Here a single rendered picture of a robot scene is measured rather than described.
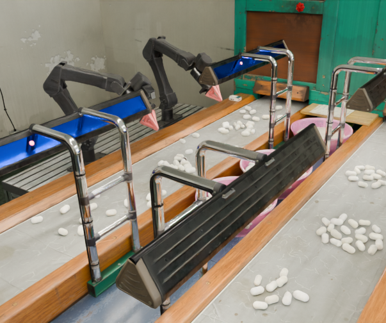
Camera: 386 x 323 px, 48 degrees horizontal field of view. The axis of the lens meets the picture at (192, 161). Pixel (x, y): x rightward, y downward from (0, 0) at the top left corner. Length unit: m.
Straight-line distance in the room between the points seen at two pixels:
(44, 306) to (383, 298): 0.79
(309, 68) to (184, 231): 1.74
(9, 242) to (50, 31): 2.63
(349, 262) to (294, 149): 0.40
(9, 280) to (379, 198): 1.15
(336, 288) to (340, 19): 1.40
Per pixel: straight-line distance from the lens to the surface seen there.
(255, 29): 2.41
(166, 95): 2.26
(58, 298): 1.17
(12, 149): 1.09
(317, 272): 1.18
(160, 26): 3.76
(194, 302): 1.03
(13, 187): 1.88
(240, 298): 1.08
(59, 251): 1.29
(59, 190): 1.55
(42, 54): 3.75
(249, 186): 0.80
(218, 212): 0.72
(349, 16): 2.20
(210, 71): 1.62
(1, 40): 3.53
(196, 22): 3.56
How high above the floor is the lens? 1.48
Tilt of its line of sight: 26 degrees down
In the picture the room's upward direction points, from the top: 2 degrees counter-clockwise
